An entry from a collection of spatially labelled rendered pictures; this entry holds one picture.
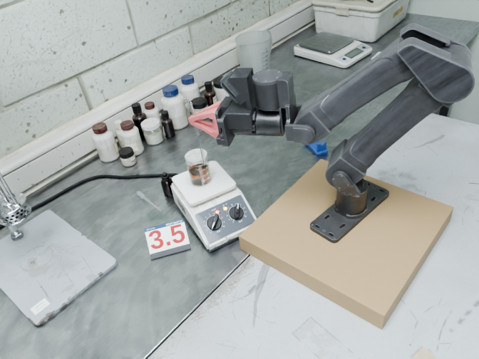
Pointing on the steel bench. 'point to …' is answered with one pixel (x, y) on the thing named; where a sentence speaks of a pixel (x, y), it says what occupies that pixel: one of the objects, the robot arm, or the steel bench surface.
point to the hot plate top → (196, 196)
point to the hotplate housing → (205, 209)
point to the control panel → (229, 224)
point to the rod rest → (318, 148)
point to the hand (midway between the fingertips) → (192, 120)
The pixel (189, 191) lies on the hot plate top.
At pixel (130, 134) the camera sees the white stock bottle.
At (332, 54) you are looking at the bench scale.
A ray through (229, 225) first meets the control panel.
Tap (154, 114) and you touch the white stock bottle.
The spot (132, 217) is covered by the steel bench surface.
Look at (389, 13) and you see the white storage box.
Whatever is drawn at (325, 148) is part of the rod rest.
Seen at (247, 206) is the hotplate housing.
